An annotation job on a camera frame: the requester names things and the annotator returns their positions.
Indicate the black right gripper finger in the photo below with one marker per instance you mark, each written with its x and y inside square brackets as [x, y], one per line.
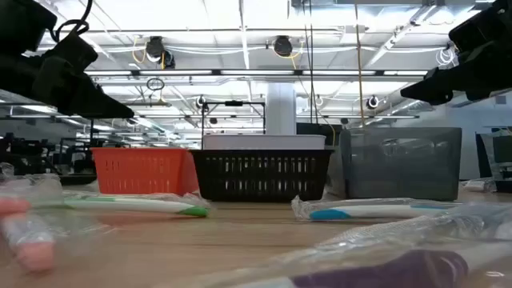
[432, 90]

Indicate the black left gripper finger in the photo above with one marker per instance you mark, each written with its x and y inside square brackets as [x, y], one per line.
[100, 106]

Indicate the blue white toothbrush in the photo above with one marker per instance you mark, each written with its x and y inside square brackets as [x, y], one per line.
[360, 211]

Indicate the orange white toothbrush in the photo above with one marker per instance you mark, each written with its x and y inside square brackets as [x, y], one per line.
[28, 240]

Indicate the purple white toothbrush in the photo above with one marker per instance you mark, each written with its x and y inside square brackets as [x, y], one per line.
[400, 268]

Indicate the orange plastic basket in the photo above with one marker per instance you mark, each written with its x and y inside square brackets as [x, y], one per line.
[140, 153]

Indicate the dark monitor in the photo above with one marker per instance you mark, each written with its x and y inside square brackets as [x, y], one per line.
[503, 150]

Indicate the dark background workstation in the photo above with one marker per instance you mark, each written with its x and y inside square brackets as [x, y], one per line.
[24, 154]

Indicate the grey translucent plastic bin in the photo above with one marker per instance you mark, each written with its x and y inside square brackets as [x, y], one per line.
[400, 176]

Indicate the white square pillar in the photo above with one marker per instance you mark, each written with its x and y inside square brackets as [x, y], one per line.
[281, 108]

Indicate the long ceiling light bar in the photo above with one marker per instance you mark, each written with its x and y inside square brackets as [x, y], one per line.
[256, 72]

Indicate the black plastic basket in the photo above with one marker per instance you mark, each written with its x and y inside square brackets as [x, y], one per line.
[260, 154]

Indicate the white plastic basket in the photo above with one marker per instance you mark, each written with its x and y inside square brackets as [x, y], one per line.
[264, 142]

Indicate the black metal frame stand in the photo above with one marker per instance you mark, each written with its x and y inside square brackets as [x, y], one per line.
[234, 103]

